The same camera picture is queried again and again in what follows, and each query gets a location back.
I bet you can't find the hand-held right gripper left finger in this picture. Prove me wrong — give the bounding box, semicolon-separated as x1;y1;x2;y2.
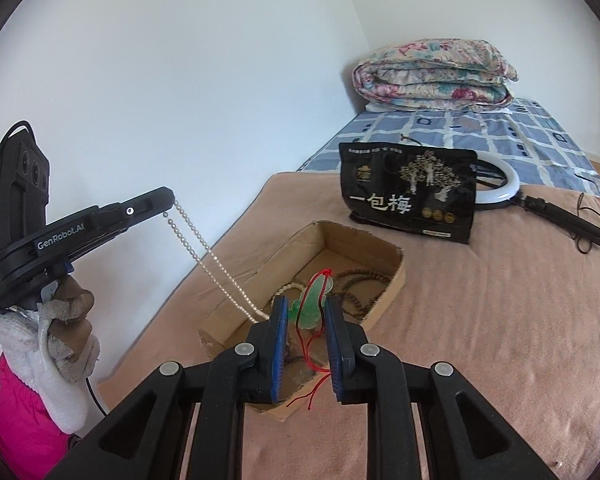
82;294;291;480

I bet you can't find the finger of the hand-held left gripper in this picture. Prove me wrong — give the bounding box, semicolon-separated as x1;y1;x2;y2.
96;186;175;235

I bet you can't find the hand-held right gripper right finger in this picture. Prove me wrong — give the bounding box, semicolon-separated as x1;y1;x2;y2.
324;296;561;480

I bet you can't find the green jade pendant red cord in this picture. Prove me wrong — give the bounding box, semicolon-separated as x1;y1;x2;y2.
286;269;336;411

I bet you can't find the brown wooden bead necklace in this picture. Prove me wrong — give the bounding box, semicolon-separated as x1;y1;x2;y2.
330;267;396;321

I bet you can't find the cream bead bracelet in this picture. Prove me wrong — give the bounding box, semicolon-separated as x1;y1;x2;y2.
267;280;311;306

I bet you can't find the white pearl necklace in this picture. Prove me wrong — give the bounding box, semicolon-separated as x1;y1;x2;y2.
162;200;271;325

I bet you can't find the cardboard box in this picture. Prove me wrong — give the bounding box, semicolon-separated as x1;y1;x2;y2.
197;219;407;422

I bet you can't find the person's left forearm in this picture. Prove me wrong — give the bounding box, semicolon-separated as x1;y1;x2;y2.
0;310;91;480

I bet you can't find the person's left hand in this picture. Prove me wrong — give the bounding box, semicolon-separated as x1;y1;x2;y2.
39;276;101;384

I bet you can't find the black snack bag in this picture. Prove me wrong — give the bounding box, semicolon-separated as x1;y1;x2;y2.
339;141;478;246

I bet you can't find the black folded tripod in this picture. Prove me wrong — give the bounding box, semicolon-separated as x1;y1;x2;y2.
517;194;600;251

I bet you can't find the blue checkered bedsheet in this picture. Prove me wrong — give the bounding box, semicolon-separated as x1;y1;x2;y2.
296;97;600;203

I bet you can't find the folded floral quilt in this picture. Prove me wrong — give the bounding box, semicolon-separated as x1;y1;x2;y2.
352;37;520;112

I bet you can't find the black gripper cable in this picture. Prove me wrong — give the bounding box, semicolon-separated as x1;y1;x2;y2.
84;377;110;417

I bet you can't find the white ring light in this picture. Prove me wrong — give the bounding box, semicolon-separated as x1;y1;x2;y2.
472;154;523;207

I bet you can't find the black tripod cable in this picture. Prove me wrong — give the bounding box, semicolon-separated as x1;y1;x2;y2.
574;170;600;256

